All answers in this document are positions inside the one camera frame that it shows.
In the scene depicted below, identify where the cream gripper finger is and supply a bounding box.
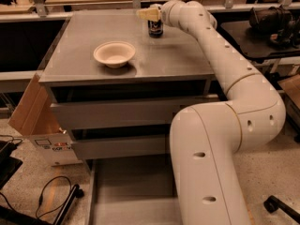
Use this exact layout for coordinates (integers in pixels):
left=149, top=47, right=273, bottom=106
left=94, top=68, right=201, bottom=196
left=136, top=7, right=160, bottom=22

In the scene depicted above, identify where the blue pepsi can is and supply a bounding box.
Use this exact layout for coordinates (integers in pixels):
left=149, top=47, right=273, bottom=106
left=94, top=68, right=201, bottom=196
left=148, top=4, right=163, bottom=38

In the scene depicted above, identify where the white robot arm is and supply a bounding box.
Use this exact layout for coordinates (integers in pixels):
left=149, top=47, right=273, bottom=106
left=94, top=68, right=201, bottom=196
left=137, top=0, right=286, bottom=225

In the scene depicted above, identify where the grey drawer cabinet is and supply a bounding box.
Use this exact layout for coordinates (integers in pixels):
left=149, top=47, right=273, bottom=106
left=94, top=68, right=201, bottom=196
left=39, top=9, right=218, bottom=225

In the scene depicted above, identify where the grey top drawer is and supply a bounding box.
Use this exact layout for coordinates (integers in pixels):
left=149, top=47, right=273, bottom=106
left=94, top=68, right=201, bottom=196
left=51, top=95, right=218, bottom=130

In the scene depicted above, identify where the grey middle drawer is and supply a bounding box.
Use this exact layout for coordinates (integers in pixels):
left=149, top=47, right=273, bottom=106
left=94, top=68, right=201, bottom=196
left=72, top=135, right=170, bottom=160

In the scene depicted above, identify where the grey open bottom drawer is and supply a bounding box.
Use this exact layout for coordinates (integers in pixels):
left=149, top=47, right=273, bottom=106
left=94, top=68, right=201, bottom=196
left=85, top=155, right=182, bottom=225

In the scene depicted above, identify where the white paper bowl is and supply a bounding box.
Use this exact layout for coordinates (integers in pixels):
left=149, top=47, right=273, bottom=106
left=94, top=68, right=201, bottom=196
left=93, top=41, right=136, bottom=68

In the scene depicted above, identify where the black bag on table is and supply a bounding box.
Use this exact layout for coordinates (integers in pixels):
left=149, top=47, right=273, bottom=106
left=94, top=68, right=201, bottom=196
left=249, top=7, right=300, bottom=48

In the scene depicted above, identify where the cardboard box right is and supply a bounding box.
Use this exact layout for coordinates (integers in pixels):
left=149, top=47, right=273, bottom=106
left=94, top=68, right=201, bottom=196
left=277, top=73, right=300, bottom=129

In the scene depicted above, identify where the brown cardboard box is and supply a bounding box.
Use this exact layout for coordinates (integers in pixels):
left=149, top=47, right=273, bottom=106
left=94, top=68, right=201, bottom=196
left=8, top=74, right=81, bottom=166

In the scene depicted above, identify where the black equipment far left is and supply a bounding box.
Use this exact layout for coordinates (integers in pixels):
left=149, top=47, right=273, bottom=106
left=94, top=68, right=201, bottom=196
left=0, top=135, right=23, bottom=188

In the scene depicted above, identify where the black chair caster right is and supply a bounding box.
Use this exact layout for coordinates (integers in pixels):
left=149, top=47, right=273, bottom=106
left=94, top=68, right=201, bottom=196
left=263, top=195, right=300, bottom=224

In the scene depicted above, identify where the black stand leg left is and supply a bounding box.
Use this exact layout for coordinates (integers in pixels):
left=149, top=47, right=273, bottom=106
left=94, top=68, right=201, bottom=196
left=0, top=184, right=84, bottom=225

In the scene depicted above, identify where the black cable on floor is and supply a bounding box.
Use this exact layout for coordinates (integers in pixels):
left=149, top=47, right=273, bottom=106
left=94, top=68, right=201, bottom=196
left=35, top=175, right=73, bottom=220

